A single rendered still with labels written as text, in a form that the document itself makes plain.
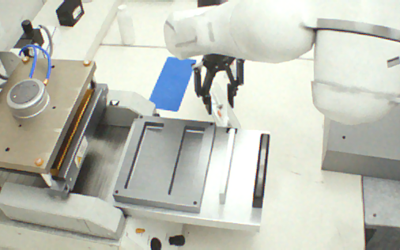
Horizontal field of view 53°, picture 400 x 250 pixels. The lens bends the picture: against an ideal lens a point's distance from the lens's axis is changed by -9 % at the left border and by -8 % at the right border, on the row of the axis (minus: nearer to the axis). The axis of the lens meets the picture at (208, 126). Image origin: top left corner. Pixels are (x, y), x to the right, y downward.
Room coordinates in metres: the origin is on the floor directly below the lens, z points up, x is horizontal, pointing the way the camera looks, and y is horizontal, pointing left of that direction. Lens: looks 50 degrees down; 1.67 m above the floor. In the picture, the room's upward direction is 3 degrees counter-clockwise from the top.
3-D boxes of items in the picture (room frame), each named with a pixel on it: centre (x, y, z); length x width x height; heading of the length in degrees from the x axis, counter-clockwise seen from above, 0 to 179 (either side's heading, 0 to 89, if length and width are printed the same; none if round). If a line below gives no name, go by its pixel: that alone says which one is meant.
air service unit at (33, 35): (0.80, 0.42, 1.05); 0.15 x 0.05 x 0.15; 168
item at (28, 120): (0.58, 0.37, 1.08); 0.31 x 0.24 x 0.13; 168
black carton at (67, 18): (1.29, 0.48, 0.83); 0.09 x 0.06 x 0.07; 161
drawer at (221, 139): (0.49, 0.04, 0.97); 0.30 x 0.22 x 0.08; 78
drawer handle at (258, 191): (0.46, -0.10, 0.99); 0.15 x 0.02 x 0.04; 168
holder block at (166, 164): (0.50, 0.09, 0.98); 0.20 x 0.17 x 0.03; 168
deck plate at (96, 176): (0.56, 0.37, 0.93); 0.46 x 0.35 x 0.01; 78
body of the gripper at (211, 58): (0.79, -0.03, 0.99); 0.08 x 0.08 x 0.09
